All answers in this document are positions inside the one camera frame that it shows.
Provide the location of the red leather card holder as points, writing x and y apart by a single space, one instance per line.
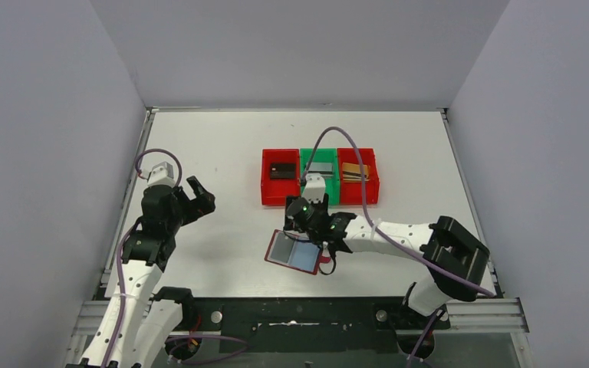
306 257

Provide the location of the red bin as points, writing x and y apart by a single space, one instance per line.
350 192
275 192

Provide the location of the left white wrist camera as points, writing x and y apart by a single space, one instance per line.
161 174

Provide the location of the left red bin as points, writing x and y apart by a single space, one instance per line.
275 192

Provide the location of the gold credit card in bin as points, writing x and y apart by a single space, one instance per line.
355 176

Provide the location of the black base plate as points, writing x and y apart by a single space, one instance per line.
312 324

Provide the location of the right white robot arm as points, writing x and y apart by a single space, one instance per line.
455 259

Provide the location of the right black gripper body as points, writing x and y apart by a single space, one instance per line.
293 225

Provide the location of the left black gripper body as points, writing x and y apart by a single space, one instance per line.
183 204

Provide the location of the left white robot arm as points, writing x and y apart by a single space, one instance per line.
139 317

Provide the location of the green middle bin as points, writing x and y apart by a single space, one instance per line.
328 157

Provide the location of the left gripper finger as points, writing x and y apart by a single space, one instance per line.
194 209
198 189

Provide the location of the right red bin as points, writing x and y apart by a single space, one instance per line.
350 192

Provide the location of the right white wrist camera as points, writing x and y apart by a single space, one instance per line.
314 188

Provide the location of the black VIP card in sleeve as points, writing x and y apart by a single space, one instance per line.
281 248

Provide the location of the silver credit card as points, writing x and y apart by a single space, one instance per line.
322 168

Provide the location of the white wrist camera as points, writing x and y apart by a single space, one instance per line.
161 174
314 188

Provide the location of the gold VIP card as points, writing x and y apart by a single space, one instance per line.
355 169

